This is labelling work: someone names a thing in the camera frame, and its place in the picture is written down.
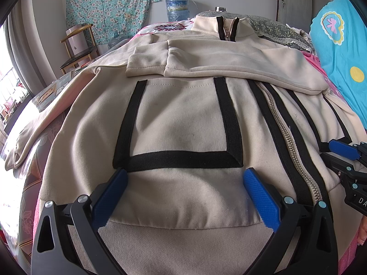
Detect blue cartoon quilt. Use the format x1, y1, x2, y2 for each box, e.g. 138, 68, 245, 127
309, 0, 367, 127

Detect grey curtain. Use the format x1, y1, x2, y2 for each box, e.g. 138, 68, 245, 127
7, 3, 57, 92

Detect printed cardboard box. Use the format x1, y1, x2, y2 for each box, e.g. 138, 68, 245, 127
31, 71, 78, 113

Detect white box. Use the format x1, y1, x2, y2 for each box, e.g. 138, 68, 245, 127
65, 24, 88, 55

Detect pink printed blanket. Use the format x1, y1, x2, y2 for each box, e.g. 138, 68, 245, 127
130, 20, 367, 275

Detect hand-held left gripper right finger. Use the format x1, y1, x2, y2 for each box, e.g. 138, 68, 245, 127
243, 168, 339, 275

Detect beige zip jacket black trim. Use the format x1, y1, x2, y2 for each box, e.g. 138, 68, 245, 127
4, 16, 367, 275

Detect grey floral pillow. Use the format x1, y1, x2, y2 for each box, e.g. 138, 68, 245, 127
196, 11, 316, 55

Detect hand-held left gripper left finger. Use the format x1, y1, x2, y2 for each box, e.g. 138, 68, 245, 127
30, 168, 128, 275

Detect floral patterned mattress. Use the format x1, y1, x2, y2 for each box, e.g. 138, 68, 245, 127
16, 112, 61, 267

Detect wooden chair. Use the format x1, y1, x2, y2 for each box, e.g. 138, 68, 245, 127
60, 24, 100, 75

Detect white wardrobe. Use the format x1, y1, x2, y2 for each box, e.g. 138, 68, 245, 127
277, 0, 314, 27

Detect large water jug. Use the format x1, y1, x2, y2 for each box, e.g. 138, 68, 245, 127
165, 0, 192, 23

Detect teal floral cloth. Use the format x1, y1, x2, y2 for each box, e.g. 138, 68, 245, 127
66, 0, 161, 45

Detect clear plastic container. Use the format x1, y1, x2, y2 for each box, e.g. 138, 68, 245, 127
107, 34, 130, 51

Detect person's right hand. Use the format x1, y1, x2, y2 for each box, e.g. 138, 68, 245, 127
358, 215, 367, 247

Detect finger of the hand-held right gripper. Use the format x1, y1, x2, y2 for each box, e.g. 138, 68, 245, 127
328, 139, 367, 162
320, 152, 367, 191

